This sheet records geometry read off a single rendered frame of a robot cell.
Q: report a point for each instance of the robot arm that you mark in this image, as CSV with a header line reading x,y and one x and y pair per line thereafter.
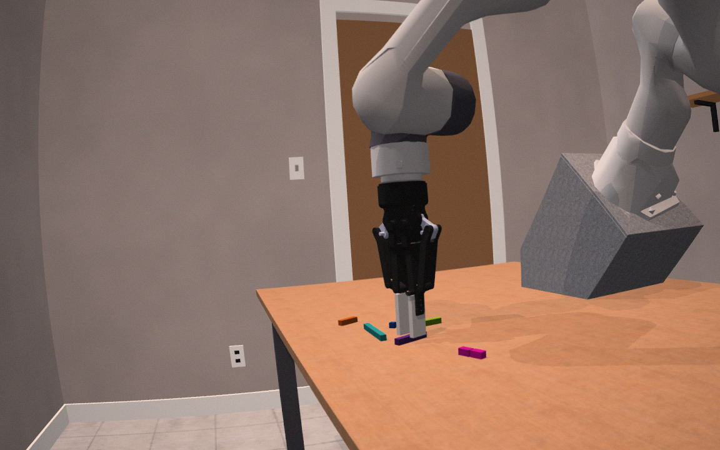
x,y
675,38

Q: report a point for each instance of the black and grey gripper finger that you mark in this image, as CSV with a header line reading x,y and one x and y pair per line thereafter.
x,y
393,262
421,268

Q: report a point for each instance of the purple rod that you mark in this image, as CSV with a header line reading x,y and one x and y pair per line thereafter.
x,y
406,339

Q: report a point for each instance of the turquoise rod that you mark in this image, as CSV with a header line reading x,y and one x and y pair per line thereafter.
x,y
375,332

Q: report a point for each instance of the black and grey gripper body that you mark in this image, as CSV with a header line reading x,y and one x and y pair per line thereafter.
x,y
404,200

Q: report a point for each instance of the orange rod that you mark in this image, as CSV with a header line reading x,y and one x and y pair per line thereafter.
x,y
346,321

